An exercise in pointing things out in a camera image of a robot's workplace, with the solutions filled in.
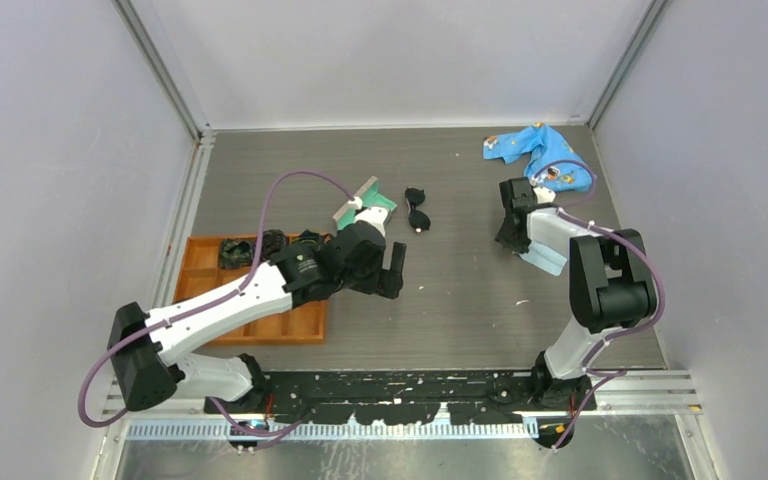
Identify beige glasses case green lining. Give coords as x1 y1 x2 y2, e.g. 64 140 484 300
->
332 176 398 231

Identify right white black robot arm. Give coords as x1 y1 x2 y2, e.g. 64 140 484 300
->
496 178 658 411

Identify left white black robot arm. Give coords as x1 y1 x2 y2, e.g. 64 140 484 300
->
108 221 407 414

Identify black sunglasses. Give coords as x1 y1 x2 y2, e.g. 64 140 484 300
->
404 187 431 234

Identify light blue lens cloth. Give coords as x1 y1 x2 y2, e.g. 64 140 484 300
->
518 241 567 276

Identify green yellow patterned rolled item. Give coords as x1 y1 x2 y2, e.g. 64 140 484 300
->
290 230 328 245

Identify blue patterned cloth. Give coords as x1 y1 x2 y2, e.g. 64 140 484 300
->
482 123 593 192

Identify black patterned rolled item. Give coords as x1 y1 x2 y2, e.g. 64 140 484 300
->
259 229 289 262

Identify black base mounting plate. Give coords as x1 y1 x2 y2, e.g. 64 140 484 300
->
204 369 595 426

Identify dark camouflage rolled item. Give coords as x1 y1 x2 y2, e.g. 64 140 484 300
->
217 238 254 270

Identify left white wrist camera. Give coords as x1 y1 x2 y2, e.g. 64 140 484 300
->
348 196 391 237

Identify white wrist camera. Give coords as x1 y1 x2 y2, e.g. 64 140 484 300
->
533 185 556 204
348 196 391 237

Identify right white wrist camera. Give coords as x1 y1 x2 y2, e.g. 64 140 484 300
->
533 185 556 204

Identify perforated metal cable rail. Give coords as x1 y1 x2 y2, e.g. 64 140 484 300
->
124 417 539 441

